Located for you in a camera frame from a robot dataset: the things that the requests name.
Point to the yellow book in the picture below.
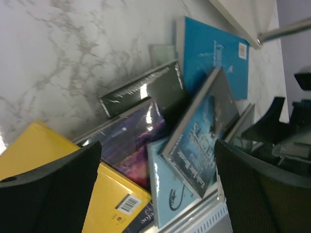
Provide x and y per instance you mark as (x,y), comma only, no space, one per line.
(115,202)

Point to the bright blue book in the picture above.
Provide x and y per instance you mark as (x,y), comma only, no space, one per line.
(201,48)

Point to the clear plastic file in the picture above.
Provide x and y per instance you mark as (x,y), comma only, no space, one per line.
(161,54)

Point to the white two-tier shelf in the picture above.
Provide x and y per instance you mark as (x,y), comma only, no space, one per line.
(251,18)

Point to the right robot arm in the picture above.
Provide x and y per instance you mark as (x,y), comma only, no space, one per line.
(286,145)

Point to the light blue cat book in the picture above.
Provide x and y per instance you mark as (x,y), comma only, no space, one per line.
(169,195)

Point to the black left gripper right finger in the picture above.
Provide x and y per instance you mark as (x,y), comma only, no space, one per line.
(262,198)

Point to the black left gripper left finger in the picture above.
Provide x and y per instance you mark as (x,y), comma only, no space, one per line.
(52,198)

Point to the black book Moon and Sixpence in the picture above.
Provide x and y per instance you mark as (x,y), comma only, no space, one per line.
(164,84)

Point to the dark blue Wuthering Heights book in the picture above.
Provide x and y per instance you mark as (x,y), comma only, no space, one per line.
(189,152)

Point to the white perforated cable duct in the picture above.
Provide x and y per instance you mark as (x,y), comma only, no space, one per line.
(209,215)

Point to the purple galaxy cover book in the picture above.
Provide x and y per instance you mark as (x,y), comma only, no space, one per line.
(124,140)

